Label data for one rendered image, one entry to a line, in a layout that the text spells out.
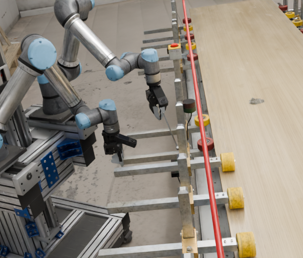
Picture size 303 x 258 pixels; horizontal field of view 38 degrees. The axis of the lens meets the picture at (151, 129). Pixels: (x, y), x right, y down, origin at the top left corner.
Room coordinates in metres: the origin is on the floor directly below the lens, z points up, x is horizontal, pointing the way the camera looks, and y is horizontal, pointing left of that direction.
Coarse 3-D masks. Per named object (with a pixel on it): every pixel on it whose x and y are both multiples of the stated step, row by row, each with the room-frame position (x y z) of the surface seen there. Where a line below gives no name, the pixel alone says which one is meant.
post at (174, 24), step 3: (174, 21) 3.14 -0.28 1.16; (171, 24) 3.12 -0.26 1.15; (174, 24) 3.12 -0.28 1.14; (174, 27) 3.12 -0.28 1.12; (174, 30) 3.12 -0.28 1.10; (177, 30) 3.14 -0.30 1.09; (174, 33) 3.12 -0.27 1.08; (177, 33) 3.12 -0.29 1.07; (174, 36) 3.12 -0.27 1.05; (177, 36) 3.12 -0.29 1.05; (174, 39) 3.12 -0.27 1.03; (177, 39) 3.12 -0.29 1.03; (174, 42) 3.12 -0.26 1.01; (177, 42) 3.12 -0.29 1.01; (180, 60) 3.12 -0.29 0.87
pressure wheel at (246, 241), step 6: (240, 234) 1.10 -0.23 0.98; (246, 234) 1.09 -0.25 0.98; (252, 234) 1.09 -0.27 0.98; (240, 240) 1.07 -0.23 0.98; (246, 240) 1.07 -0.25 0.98; (252, 240) 1.07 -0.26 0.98; (240, 246) 1.06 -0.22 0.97; (246, 246) 1.06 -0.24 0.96; (252, 246) 1.05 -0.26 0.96; (240, 252) 1.05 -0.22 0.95; (246, 252) 1.05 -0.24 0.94; (252, 252) 1.05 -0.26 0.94
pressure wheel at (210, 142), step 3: (207, 138) 1.87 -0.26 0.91; (210, 138) 1.86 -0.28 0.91; (198, 141) 1.85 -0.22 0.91; (201, 141) 1.85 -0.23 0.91; (207, 141) 1.84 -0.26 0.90; (210, 141) 1.83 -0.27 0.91; (213, 141) 1.84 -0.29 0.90; (198, 144) 1.83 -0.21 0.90; (201, 144) 1.82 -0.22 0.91; (207, 144) 1.81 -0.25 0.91; (210, 144) 1.81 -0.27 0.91; (213, 144) 1.83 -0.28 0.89; (198, 147) 1.83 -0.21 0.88; (201, 147) 1.81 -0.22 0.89; (207, 147) 1.80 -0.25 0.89; (210, 147) 1.81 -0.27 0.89; (213, 147) 1.82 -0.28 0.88; (201, 150) 1.81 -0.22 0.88
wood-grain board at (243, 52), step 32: (256, 0) 4.37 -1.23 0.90; (224, 32) 3.51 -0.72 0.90; (256, 32) 3.38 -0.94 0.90; (288, 32) 3.26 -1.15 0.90; (224, 64) 2.81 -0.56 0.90; (256, 64) 2.72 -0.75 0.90; (288, 64) 2.63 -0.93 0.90; (224, 96) 2.32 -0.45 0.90; (256, 96) 2.25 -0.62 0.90; (288, 96) 2.19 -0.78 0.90; (224, 128) 1.95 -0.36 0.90; (256, 128) 1.89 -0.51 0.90; (288, 128) 1.84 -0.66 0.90; (256, 160) 1.62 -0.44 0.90; (288, 160) 1.58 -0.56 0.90; (256, 192) 1.40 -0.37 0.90; (288, 192) 1.37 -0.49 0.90; (256, 224) 1.22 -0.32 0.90; (288, 224) 1.19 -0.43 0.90; (256, 256) 1.07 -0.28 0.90; (288, 256) 1.05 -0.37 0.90
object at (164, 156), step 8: (168, 152) 1.87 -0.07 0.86; (176, 152) 1.86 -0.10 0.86; (192, 152) 1.84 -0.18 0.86; (200, 152) 1.83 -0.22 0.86; (208, 152) 1.83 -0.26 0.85; (128, 160) 1.87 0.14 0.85; (136, 160) 1.87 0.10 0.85; (144, 160) 1.86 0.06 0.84; (152, 160) 1.86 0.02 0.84; (160, 160) 1.85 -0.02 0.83
